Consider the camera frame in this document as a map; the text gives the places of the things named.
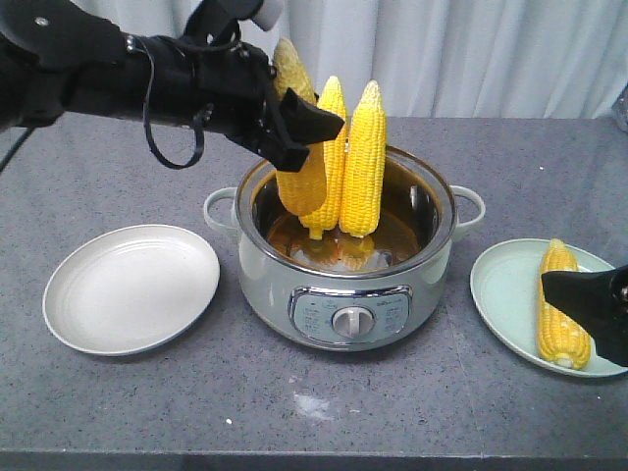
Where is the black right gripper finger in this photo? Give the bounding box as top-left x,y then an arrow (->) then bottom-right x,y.
541,265 -> 627,367

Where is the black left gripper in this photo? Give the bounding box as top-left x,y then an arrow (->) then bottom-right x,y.
122,1 -> 344,172

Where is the corn cob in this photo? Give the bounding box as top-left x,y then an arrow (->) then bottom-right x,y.
339,80 -> 387,237
273,37 -> 327,216
299,76 -> 347,240
537,238 -> 592,370

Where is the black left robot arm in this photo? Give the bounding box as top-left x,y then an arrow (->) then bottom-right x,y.
1,1 -> 343,172

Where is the light green plate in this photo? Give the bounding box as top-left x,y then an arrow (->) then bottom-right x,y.
470,238 -> 627,379

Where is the white pleated curtain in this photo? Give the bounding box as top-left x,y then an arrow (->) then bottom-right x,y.
63,0 -> 628,121

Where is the green electric cooking pot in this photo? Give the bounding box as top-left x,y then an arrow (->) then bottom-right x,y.
204,147 -> 486,351

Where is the beige plate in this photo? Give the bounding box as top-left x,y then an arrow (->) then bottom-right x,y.
42,225 -> 220,356

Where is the black left cable loop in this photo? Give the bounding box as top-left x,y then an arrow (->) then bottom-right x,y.
134,36 -> 217,171

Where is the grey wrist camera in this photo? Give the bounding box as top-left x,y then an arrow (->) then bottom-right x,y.
249,0 -> 285,31

